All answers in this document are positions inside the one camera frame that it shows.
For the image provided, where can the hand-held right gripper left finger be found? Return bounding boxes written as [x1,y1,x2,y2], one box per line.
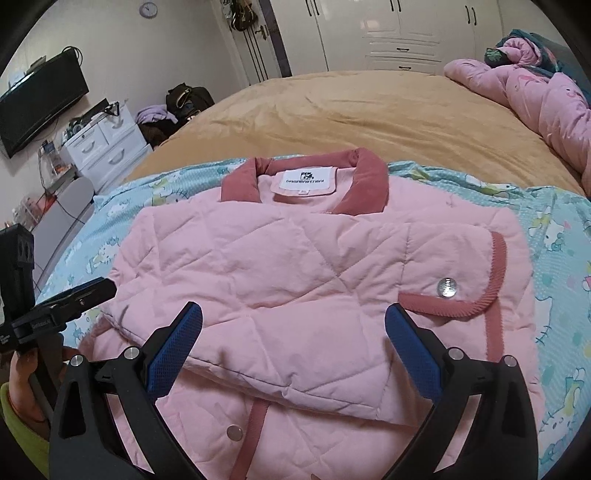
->
[48,301,204,480]

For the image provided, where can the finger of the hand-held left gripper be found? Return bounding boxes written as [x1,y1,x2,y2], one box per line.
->
[11,277,117,341]

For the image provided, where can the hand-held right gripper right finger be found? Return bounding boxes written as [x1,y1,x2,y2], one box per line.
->
[385,302,539,480]

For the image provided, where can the pink quilted jacket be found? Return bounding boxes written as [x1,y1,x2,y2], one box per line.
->
[76,148,543,480]

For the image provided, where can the person's left forearm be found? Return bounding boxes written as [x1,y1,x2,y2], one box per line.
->
[0,383,51,480]

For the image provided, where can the purple clothes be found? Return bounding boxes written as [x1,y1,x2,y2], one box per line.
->
[135,105,174,125]

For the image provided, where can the person's left hand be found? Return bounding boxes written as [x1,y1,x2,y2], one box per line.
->
[6,346,81,437]

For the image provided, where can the white drawer cabinet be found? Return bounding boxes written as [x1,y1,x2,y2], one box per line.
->
[62,99,153,181]

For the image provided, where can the blue cartoon printed blanket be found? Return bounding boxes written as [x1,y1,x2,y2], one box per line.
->
[34,157,591,480]

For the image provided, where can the black bag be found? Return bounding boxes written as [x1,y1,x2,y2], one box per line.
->
[166,83,215,121]

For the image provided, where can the bed with tan cover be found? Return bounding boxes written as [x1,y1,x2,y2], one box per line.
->
[122,69,585,195]

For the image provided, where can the pink comforter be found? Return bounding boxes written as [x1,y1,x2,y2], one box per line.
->
[443,37,591,174]

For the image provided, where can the room door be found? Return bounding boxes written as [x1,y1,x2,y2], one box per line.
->
[226,0,284,86]

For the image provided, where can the white wardrobe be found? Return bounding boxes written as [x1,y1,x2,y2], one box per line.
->
[268,0,527,79]

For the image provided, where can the teal floral quilt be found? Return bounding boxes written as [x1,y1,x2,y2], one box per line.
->
[482,28,573,77]

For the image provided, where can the dark items hanging on door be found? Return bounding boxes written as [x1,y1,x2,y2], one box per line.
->
[228,0,259,32]

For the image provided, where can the black wall television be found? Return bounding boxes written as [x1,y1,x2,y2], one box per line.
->
[0,48,90,159]

